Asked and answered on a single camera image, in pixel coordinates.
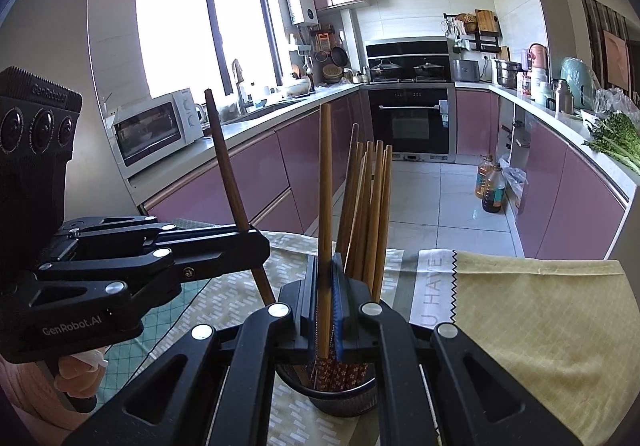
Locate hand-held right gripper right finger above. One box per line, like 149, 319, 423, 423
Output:
330, 252, 583, 446

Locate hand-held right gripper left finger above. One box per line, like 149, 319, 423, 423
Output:
62, 253, 321, 446

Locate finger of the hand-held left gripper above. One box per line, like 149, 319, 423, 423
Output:
54, 215, 236, 248
30, 228, 271, 314

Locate wooden chopstick floral end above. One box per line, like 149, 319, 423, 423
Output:
316, 103, 333, 361
204, 88, 276, 307

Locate black mesh holder cup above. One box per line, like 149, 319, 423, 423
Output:
275, 296, 383, 419

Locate bundle of wooden chopsticks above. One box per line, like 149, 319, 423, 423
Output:
310, 123, 393, 393

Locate person's left forearm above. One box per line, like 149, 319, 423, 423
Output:
0, 361, 76, 446

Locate person's left hand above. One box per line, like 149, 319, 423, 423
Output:
52, 348, 108, 399

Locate pink base cabinets with sink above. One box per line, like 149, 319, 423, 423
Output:
127, 87, 371, 239

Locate white microwave oven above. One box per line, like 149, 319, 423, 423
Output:
110, 88, 205, 179

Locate white tissue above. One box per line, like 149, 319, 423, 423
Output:
75, 348, 108, 369

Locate grey refrigerator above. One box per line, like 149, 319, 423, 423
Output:
0, 0, 151, 247

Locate steel sink faucet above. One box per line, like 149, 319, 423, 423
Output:
231, 58, 251, 114

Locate large kitchen window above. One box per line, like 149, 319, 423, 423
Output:
134, 0, 283, 99

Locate yellow cooking oil bottle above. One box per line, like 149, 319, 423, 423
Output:
475, 153, 495, 199

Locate oil bottles on floor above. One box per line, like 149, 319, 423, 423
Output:
481, 162, 507, 213

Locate patchwork patterned tablecloth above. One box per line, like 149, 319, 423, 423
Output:
95, 218, 640, 446

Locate black integrated stove oven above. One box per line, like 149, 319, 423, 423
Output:
365, 37, 457, 164

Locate crumpled plastic bag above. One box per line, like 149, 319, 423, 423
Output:
500, 166, 528, 204

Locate black wok with lid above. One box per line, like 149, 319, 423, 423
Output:
414, 58, 446, 79
369, 58, 403, 79

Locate pink base cabinets white end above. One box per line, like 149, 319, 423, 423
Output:
454, 82, 631, 262

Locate silver toaster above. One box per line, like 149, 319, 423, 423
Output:
452, 58, 479, 82

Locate stainless steel stock pot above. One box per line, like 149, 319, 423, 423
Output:
495, 58, 521, 88

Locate white jar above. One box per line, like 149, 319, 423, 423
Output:
531, 68, 551, 102

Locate stainless steel thermos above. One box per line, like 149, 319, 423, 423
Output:
555, 78, 572, 114

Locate pink electric kettle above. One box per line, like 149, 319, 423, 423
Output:
527, 43, 550, 72

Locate bunch of green vegetables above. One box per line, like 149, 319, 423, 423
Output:
582, 112, 640, 177

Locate wooden cutting board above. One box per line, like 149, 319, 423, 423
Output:
474, 9, 498, 34

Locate teal kitchen appliance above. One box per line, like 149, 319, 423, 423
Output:
559, 57, 600, 107

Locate clear plastic bag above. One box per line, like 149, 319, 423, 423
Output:
592, 87, 640, 124

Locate wooden slat partition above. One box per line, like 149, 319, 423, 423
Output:
580, 0, 640, 97

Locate white wall water heater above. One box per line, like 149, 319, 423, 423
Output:
283, 0, 318, 26

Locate black wall rack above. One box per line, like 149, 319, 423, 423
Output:
442, 10, 503, 54

